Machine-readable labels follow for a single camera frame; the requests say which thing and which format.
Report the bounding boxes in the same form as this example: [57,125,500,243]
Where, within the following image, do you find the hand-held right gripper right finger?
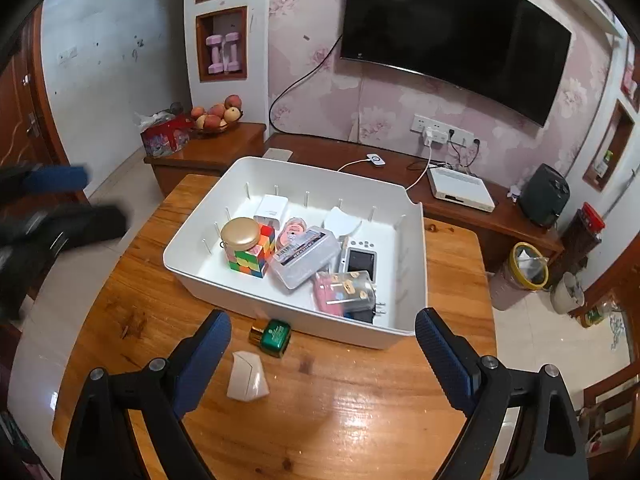
[415,307,588,480]

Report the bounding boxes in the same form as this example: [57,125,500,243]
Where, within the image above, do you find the bowl of peaches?
[190,94,244,131]

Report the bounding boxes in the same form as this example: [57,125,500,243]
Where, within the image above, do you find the wooden television cabinet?
[144,122,566,273]

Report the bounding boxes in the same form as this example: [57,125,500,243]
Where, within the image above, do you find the white handheld game console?
[337,237,379,277]

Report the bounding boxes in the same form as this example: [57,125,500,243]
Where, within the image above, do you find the red printed box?
[140,112,195,159]

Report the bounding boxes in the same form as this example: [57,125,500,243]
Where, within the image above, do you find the pink tube bundle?
[313,271,346,317]

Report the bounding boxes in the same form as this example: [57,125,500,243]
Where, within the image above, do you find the green jar with gold cap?
[248,318,295,359]

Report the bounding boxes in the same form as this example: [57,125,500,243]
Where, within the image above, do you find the tall dark jar red lid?
[560,201,606,288]

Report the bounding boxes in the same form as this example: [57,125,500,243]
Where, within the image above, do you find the white wall outlet strip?
[411,114,476,147]

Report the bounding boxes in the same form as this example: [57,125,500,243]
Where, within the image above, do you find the black charger plug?
[344,302,388,325]

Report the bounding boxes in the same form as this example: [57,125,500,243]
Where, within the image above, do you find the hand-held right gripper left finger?
[61,309,232,480]

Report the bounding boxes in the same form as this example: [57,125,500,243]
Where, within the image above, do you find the white plastic storage bin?
[162,156,428,351]

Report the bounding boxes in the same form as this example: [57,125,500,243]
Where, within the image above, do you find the white bucket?
[550,271,586,315]

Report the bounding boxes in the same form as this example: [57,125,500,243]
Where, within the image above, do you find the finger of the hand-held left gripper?
[15,204,128,252]
[0,162,92,196]

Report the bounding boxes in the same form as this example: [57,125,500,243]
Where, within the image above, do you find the white curved plastic holder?
[324,206,362,241]

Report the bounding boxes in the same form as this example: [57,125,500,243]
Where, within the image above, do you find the clear box with blue label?
[269,227,341,291]

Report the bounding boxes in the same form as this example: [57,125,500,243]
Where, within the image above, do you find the black power cables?
[447,135,482,169]

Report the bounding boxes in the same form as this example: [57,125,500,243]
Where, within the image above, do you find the green yellow bottle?
[582,300,619,329]

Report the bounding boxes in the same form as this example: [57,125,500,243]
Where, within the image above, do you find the white floating wall shelf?
[545,0,621,37]

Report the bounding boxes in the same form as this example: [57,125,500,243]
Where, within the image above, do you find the small clear plastic box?
[325,270,377,317]

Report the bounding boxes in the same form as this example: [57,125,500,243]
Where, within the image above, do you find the black wall television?
[340,0,572,128]

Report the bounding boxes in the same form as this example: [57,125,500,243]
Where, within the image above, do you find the white charging cable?
[337,142,434,192]

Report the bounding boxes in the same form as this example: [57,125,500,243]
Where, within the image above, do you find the gold round compact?
[220,217,262,252]

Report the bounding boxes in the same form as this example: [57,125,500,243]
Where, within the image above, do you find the pink dumbbell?
[206,35,226,74]
[223,32,243,72]

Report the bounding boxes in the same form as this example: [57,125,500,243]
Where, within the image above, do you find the trash bin with yellow rim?
[490,241,550,311]

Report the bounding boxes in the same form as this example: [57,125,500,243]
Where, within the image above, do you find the colourful puzzle cube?
[227,224,277,277]

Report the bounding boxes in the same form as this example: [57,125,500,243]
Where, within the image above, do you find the wooden wall niche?
[582,99,635,192]

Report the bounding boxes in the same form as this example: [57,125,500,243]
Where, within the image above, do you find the wooden chair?
[575,365,640,480]

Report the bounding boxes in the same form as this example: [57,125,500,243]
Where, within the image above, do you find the white charger adapter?
[253,194,290,227]

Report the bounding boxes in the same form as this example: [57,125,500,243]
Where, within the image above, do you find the white set-top box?
[426,166,496,213]

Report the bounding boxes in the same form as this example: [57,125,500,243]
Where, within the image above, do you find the black television cable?
[269,32,346,136]

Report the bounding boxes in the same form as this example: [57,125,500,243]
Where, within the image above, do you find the dark green appliance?
[517,163,571,229]

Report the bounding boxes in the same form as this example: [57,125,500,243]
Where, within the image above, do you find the wooden door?
[0,7,71,171]

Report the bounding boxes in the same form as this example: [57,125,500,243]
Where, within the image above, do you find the fruit bowl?
[191,119,245,137]

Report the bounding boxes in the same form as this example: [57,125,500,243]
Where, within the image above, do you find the white niche shelf column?
[184,0,272,126]

